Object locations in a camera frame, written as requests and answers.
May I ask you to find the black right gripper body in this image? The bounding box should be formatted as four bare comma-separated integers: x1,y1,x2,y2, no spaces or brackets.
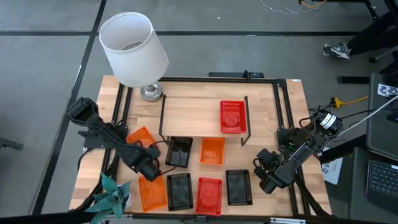
253,148,282,194

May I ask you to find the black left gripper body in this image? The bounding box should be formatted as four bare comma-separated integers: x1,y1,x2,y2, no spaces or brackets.
132,146,162,184

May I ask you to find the white paper sheet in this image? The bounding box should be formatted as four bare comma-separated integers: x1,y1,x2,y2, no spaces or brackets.
322,156,345,186

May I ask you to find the office chair base leg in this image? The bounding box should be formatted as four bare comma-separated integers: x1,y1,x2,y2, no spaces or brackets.
369,45,398,64

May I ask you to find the black desk leg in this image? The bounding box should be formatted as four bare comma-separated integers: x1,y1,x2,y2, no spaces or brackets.
362,0,382,20

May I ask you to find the wooden shelf with black frame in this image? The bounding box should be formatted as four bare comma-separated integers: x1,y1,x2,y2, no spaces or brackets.
158,94,252,147

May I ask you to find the white cable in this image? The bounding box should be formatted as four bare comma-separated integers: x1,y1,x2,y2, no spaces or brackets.
331,94,398,141

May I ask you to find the teal artificial plant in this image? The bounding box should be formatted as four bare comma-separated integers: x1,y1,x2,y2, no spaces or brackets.
84,172,132,224

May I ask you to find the dark grey desk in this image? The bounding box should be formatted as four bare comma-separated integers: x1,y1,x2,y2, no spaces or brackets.
365,72,398,161

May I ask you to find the person's shoe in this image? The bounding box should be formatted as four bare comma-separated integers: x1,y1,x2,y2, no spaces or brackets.
322,42,353,60

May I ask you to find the black keyboard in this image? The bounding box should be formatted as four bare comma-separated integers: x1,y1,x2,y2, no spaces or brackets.
366,159,398,215

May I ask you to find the yellow power plug cable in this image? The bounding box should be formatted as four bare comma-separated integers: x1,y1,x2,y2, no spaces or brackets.
330,95,369,109

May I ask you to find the black slotted plastic basket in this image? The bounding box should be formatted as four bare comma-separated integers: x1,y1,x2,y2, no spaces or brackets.
166,172,195,212
164,136,194,169
225,169,254,207

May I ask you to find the white plant pot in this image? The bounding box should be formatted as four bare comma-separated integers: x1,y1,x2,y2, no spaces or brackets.
124,185,137,208

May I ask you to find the white shade chrome table lamp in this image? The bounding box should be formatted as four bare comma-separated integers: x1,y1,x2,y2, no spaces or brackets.
98,11,170,103

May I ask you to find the black mounting bar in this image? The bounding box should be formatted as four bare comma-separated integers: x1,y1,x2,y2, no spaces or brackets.
208,70,265,80

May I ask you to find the orange slotted plastic basket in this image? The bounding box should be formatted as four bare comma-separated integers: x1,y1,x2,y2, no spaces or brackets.
137,174,168,212
126,126,156,149
200,136,226,166

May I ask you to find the person's leg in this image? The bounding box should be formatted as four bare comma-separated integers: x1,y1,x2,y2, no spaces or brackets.
346,9,398,57

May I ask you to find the red slotted plastic basket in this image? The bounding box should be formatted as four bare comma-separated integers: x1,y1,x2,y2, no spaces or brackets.
195,177,224,217
219,99,248,134

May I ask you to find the black floor bar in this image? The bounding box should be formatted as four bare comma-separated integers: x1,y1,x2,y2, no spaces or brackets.
337,75,371,85

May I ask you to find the printed marker sheet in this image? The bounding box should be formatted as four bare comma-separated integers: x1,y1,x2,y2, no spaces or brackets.
377,82,398,98

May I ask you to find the silver metal bracket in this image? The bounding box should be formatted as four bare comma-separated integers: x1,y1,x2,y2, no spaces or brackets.
269,217,307,224

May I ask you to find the dark grey stand foot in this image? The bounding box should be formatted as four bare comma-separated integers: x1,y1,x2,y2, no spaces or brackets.
0,136,24,150

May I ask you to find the black floor cable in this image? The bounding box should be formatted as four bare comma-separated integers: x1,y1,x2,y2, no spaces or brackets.
307,105,374,131

